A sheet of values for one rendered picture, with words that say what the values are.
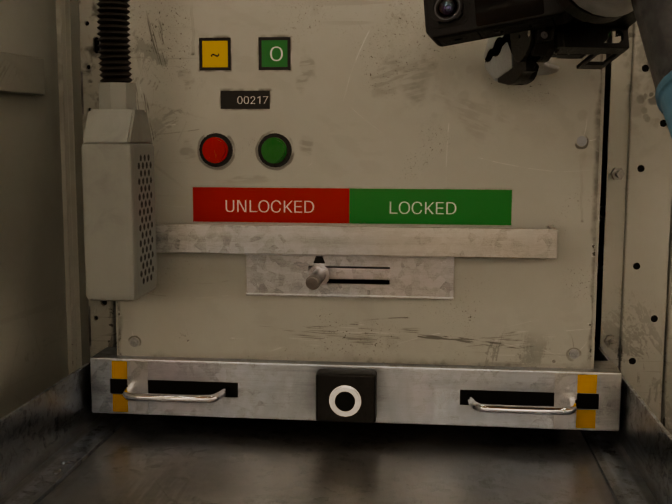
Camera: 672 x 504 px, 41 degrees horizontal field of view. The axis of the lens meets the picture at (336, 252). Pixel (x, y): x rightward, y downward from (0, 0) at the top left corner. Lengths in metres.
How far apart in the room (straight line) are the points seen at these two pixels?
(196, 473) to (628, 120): 0.60
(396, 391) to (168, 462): 0.23
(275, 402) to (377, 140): 0.29
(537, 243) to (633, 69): 0.28
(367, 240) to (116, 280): 0.24
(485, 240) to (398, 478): 0.23
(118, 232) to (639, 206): 0.57
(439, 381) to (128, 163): 0.37
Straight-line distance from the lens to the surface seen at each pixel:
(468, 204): 0.90
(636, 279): 1.08
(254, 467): 0.87
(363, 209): 0.90
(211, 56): 0.93
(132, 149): 0.83
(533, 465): 0.89
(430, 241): 0.86
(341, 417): 0.91
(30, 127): 1.08
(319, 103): 0.90
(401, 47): 0.90
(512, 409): 0.89
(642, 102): 1.07
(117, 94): 0.86
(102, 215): 0.84
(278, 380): 0.93
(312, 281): 0.86
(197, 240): 0.89
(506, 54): 0.82
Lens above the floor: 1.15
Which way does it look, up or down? 7 degrees down
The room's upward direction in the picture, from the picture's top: straight up
